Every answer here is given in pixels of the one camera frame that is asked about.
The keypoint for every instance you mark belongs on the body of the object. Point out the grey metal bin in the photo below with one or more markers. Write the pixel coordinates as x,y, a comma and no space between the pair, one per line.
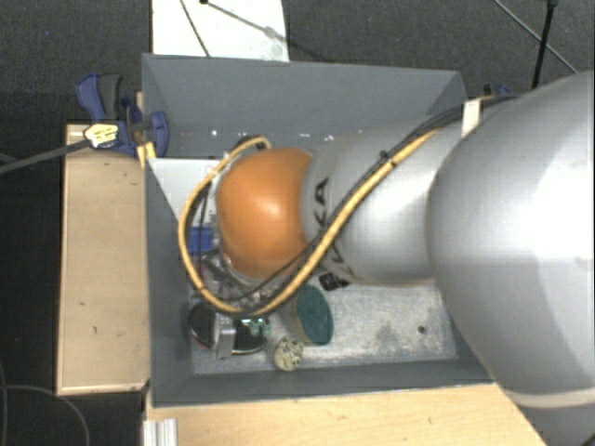
288,95

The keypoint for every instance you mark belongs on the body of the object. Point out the pale speckled ball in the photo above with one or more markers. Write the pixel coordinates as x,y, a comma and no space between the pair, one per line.
288,354

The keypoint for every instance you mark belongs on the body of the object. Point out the blue rectangular block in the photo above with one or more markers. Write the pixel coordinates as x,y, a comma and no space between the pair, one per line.
204,240

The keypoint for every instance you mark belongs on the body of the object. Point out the black cylinder on white bracket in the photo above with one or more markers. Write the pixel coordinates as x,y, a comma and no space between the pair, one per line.
334,280

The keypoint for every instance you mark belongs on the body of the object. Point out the pale wood board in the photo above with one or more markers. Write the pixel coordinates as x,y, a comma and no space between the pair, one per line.
102,258

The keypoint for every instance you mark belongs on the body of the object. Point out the green and yellow sponge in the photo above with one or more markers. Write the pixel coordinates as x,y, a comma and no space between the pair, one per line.
316,316

